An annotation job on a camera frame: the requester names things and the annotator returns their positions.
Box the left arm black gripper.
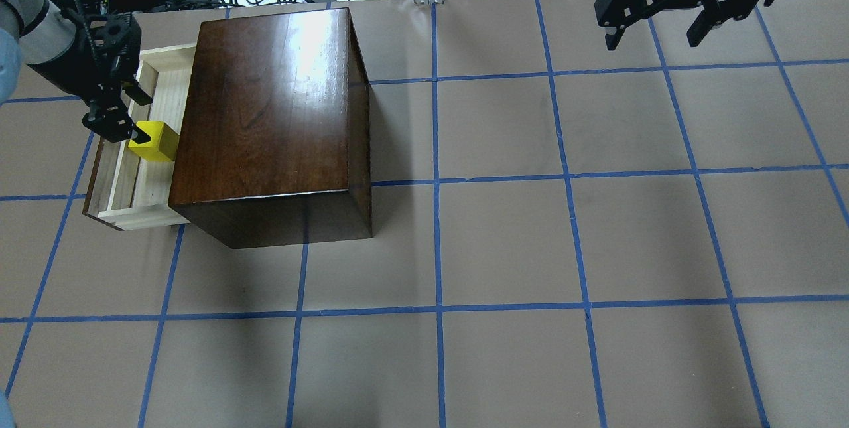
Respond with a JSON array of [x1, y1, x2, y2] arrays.
[[73, 13, 153, 145]]

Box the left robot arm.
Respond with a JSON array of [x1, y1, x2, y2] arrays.
[[1, 0, 153, 143]]

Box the light wood drawer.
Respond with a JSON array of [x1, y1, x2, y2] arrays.
[[82, 44, 196, 230]]

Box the yellow block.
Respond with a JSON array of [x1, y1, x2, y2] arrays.
[[127, 121, 180, 163]]

